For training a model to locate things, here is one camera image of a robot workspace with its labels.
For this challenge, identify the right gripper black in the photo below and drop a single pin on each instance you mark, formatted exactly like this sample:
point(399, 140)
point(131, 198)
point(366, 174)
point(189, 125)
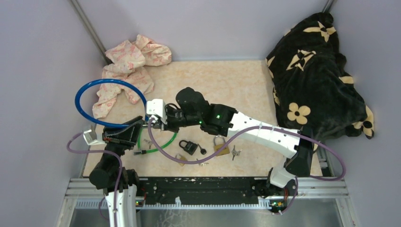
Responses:
point(168, 126)

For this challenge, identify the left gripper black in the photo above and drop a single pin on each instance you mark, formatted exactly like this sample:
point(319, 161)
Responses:
point(126, 138)

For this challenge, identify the black padlock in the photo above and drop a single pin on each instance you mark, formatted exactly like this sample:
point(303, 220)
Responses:
point(188, 146)

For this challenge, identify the small brass padlock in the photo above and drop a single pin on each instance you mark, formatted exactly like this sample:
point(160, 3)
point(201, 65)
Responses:
point(181, 158)

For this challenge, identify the black padlock key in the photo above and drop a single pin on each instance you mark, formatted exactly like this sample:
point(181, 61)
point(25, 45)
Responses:
point(203, 151)

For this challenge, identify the blue cable lock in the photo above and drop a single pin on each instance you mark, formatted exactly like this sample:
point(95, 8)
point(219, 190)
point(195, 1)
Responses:
point(98, 82)

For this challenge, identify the large brass padlock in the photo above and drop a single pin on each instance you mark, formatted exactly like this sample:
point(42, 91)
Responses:
point(218, 143)

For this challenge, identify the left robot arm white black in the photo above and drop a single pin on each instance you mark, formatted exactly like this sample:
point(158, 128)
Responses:
point(109, 175)

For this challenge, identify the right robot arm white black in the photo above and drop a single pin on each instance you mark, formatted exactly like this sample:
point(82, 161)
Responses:
point(222, 120)

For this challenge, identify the green lock keys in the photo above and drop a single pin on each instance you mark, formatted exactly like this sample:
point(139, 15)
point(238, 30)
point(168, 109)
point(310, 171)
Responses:
point(148, 144)

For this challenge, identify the keys of large padlock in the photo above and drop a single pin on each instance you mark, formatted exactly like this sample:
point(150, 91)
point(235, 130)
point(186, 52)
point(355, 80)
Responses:
point(235, 152)

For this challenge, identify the pink patterned cloth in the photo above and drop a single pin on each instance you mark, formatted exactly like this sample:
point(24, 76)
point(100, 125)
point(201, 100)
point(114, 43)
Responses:
point(129, 60)

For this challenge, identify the black floral blanket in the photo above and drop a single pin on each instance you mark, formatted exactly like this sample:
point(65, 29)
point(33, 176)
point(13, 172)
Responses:
point(311, 87)

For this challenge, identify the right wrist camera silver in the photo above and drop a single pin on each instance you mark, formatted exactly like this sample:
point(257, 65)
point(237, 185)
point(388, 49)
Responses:
point(155, 108)

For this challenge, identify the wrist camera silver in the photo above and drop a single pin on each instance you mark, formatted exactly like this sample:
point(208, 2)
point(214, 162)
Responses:
point(92, 137)
point(155, 108)

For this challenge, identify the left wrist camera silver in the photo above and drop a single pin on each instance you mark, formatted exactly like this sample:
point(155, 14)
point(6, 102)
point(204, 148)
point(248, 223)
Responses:
point(92, 137)

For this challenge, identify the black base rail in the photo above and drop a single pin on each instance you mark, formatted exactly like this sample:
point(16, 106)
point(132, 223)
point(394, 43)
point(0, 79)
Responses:
point(200, 190)

